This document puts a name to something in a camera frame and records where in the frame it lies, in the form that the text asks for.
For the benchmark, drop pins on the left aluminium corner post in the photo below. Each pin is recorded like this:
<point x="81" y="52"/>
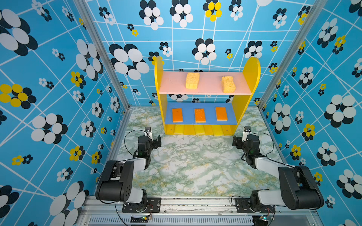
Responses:
<point x="94" y="34"/>

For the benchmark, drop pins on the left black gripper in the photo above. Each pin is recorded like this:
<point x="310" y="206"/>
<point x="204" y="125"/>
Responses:
<point x="156" y="143"/>

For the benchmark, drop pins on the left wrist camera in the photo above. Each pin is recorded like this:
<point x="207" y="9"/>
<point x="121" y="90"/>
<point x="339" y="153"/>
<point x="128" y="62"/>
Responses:
<point x="148" y="132"/>

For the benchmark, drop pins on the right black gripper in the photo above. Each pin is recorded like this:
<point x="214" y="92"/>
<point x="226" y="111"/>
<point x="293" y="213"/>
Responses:
<point x="239" y="141"/>

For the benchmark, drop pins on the yellow shelf with coloured boards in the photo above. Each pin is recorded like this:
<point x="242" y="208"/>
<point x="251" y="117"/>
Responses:
<point x="210" y="83"/>

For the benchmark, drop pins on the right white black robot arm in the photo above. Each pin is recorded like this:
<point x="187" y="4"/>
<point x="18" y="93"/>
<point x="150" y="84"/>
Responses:
<point x="298" y="188"/>

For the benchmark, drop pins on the tan sponge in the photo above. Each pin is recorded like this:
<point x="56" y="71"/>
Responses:
<point x="192" y="80"/>
<point x="228" y="85"/>

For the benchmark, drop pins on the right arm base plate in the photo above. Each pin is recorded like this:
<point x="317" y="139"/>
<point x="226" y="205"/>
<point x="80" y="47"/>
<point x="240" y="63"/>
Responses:
<point x="244" y="205"/>

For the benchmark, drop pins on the aluminium corner post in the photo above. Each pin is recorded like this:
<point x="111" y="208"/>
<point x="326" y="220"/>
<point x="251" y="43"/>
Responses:
<point x="299" y="38"/>
<point x="94" y="34"/>

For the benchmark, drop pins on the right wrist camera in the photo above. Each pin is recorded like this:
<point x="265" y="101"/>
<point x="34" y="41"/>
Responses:
<point x="246" y="132"/>

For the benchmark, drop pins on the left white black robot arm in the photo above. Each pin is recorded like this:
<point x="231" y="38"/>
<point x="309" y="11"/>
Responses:
<point x="116" y="181"/>

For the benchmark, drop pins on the right aluminium corner post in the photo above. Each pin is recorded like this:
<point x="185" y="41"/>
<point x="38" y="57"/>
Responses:
<point x="299" y="38"/>

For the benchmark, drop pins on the tan sponge front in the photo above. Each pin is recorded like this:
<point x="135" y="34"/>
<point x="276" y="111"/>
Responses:
<point x="192" y="80"/>

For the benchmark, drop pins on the orange sponge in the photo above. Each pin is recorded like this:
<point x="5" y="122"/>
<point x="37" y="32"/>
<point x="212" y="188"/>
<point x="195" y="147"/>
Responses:
<point x="177" y="115"/>
<point x="221" y="114"/>
<point x="200" y="116"/>

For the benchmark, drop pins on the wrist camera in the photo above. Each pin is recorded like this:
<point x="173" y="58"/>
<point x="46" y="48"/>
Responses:
<point x="246" y="132"/>
<point x="148" y="132"/>

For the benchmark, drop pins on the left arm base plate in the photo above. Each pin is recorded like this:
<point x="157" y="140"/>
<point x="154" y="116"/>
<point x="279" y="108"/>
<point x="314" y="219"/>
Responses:
<point x="150" y="205"/>

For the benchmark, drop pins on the aluminium front rail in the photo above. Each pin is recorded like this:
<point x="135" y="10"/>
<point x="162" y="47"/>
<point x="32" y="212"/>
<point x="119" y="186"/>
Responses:
<point x="195" y="211"/>

